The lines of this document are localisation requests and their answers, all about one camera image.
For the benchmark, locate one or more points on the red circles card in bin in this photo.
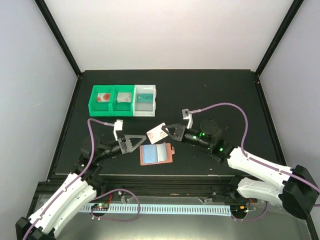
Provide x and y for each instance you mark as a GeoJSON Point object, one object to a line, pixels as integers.
{"type": "Point", "coordinates": [103, 97]}

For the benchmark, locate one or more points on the teal VIP credit card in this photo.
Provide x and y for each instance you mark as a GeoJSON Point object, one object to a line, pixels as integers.
{"type": "Point", "coordinates": [145, 98]}

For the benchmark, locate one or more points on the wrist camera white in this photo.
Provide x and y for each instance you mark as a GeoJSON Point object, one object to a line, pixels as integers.
{"type": "Point", "coordinates": [188, 116]}
{"type": "Point", "coordinates": [117, 126]}

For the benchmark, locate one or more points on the right black frame post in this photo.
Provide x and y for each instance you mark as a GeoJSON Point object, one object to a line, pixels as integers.
{"type": "Point", "coordinates": [282, 29]}

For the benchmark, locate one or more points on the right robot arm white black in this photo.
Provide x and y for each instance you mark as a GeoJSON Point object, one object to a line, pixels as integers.
{"type": "Point", "coordinates": [292, 188]}

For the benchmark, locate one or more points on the green bin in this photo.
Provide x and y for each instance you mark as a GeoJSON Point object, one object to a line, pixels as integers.
{"type": "Point", "coordinates": [100, 109]}
{"type": "Point", "coordinates": [122, 109]}

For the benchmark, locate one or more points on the green bin left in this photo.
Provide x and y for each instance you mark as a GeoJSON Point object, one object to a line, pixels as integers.
{"type": "Point", "coordinates": [100, 109]}

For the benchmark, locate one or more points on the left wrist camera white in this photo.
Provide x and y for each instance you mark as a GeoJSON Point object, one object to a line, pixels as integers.
{"type": "Point", "coordinates": [117, 126]}

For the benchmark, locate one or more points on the small circuit board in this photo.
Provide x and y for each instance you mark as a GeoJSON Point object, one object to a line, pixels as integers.
{"type": "Point", "coordinates": [100, 207]}
{"type": "Point", "coordinates": [244, 208]}

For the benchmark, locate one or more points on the black frame post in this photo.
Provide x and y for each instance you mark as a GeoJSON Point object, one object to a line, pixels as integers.
{"type": "Point", "coordinates": [282, 29]}
{"type": "Point", "coordinates": [46, 13]}

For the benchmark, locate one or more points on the white slotted cable duct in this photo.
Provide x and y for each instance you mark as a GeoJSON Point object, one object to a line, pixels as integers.
{"type": "Point", "coordinates": [162, 209]}

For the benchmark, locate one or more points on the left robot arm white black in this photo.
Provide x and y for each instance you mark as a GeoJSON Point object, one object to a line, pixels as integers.
{"type": "Point", "coordinates": [78, 189]}

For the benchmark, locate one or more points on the left small circuit board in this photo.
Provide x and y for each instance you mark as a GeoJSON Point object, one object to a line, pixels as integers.
{"type": "Point", "coordinates": [100, 207]}

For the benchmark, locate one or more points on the white blossom card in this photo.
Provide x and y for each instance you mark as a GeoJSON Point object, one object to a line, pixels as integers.
{"type": "Point", "coordinates": [124, 97]}
{"type": "Point", "coordinates": [156, 134]}

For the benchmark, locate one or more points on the brown leather card holder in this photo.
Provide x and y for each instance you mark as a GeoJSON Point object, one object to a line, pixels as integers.
{"type": "Point", "coordinates": [155, 154]}

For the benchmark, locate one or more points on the left black frame post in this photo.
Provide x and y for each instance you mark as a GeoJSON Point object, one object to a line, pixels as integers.
{"type": "Point", "coordinates": [46, 13]}

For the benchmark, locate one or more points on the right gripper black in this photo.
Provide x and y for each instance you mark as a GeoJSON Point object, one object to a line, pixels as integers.
{"type": "Point", "coordinates": [179, 132]}

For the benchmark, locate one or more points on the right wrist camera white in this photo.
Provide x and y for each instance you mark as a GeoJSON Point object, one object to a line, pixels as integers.
{"type": "Point", "coordinates": [188, 116]}

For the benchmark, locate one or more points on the black aluminium front rail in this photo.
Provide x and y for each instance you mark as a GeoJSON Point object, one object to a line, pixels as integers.
{"type": "Point", "coordinates": [225, 190]}

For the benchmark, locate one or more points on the right small circuit board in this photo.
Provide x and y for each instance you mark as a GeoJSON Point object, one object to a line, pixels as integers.
{"type": "Point", "coordinates": [244, 208]}

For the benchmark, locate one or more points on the white translucent bin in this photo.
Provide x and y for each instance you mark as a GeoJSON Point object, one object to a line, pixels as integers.
{"type": "Point", "coordinates": [144, 109]}

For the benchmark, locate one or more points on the green bin middle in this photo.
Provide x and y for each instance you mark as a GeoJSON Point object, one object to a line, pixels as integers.
{"type": "Point", "coordinates": [122, 109]}

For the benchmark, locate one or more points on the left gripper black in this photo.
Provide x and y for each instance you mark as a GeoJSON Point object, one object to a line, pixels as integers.
{"type": "Point", "coordinates": [128, 142]}

